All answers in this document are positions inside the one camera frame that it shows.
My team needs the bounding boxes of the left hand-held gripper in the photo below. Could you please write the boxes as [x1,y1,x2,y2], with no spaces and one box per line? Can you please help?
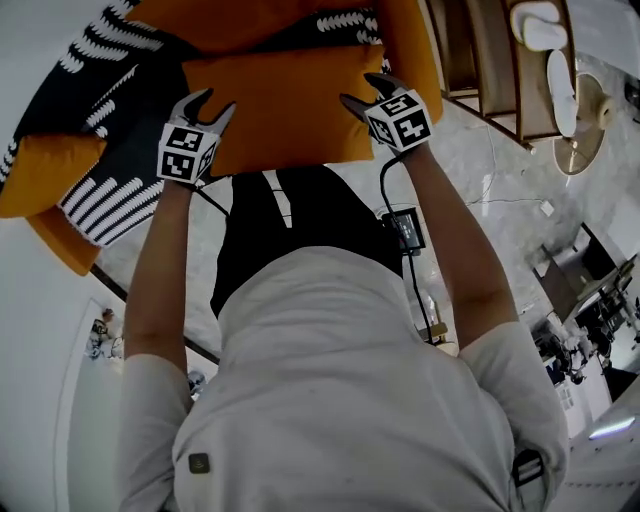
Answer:
[156,88,238,189]

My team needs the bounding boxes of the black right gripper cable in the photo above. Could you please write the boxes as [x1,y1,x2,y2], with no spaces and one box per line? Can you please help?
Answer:
[378,149,437,347]

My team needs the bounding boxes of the black belt device with screen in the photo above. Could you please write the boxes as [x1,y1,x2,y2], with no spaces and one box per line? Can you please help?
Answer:
[381,206,428,257]

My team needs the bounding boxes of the person's white shirt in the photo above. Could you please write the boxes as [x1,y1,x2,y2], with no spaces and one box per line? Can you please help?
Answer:
[117,244,571,512]

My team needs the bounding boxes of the shoulder strap buckle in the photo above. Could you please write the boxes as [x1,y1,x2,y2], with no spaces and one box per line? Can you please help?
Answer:
[512,448,546,489]

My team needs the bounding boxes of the white oval tray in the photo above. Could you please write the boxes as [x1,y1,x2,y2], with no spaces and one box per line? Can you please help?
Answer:
[546,48,582,139]

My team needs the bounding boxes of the white folded towel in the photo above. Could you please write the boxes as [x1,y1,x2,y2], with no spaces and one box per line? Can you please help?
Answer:
[509,0,570,52]

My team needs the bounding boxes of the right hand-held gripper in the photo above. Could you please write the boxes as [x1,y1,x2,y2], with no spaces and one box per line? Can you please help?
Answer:
[339,72,434,157]

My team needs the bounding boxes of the wooden side table rack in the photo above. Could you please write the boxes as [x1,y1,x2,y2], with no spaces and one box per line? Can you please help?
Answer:
[424,0,579,147]

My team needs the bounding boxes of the beige electric fan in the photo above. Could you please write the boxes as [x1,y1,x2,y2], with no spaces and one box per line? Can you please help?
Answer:
[552,71,617,177]

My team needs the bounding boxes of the person's right forearm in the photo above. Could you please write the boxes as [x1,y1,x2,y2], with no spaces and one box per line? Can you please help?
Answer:
[399,142,520,352]

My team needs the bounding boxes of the person's black trousers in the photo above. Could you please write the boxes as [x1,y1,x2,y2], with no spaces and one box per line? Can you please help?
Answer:
[209,164,405,317]

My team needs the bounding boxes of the person's left forearm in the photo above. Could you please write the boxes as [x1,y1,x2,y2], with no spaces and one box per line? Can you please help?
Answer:
[122,179,195,372]

